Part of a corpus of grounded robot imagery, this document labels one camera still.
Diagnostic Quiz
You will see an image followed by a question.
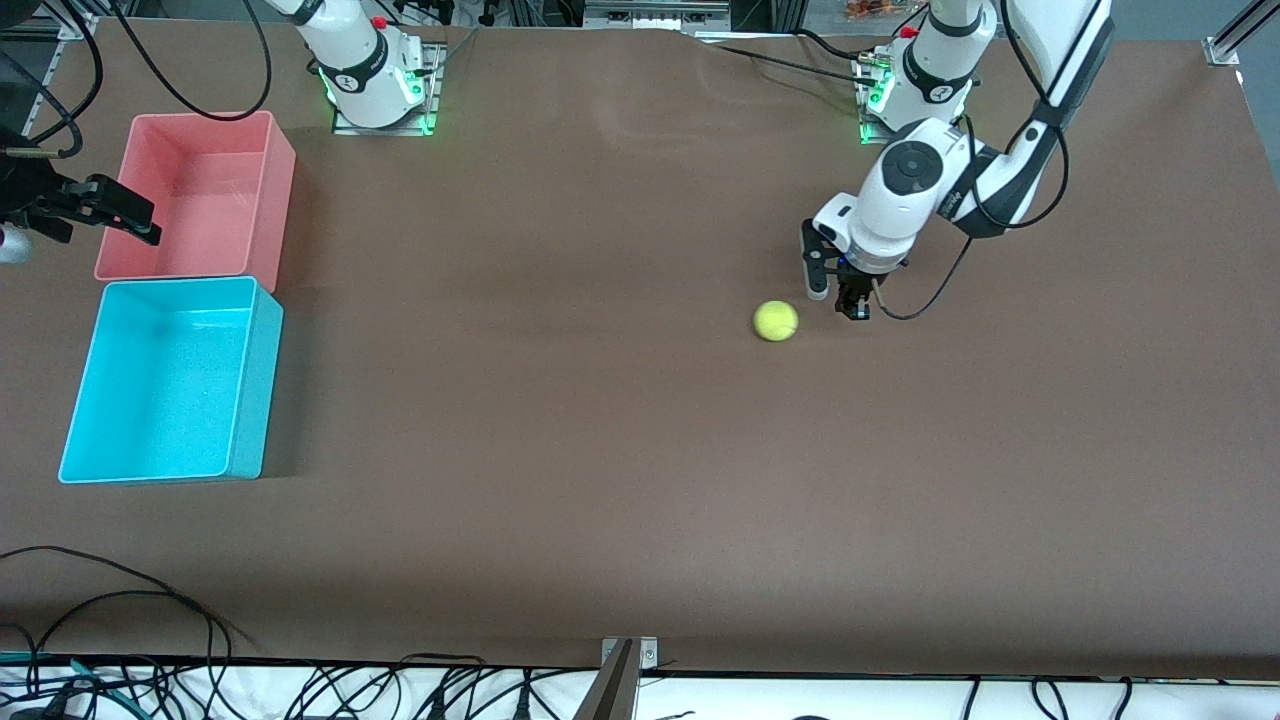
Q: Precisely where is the yellow tennis ball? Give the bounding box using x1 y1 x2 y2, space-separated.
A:
752 300 800 344

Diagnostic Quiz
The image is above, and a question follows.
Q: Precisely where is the pink plastic bin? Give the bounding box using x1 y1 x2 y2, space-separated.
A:
94 111 298 293

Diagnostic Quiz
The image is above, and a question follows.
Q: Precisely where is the blue plastic bin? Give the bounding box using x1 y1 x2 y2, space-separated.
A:
58 276 285 485

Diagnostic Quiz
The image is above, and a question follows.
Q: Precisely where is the grey aluminium profile bar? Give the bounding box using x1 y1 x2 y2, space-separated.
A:
571 640 642 720

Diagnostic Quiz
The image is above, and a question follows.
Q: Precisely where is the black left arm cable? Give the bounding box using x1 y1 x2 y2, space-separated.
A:
872 0 1071 322

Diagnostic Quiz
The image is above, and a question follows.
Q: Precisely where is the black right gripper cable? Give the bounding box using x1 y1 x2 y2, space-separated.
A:
0 0 104 161

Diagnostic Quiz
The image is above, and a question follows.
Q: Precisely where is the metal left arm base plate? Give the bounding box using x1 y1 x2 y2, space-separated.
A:
857 55 967 149

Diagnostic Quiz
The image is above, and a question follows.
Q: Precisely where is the black right arm cable loop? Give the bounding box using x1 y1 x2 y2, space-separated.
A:
112 0 277 122

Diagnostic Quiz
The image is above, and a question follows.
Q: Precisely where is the black base power cable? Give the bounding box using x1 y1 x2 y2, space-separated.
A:
714 28 883 87

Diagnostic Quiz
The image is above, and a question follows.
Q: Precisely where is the aluminium frame rail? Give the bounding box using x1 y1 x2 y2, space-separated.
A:
583 0 733 30

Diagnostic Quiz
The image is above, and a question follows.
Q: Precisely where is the long black table cable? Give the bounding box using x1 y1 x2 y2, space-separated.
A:
0 545 263 691

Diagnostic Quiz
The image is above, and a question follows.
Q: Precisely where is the aluminium corner bracket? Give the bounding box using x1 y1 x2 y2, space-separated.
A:
1204 0 1280 68

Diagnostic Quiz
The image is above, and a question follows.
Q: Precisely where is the metal table bracket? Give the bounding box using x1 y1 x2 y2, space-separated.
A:
600 636 660 672

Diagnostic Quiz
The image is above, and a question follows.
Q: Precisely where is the teal cable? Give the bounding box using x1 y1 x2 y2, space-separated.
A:
0 651 133 717

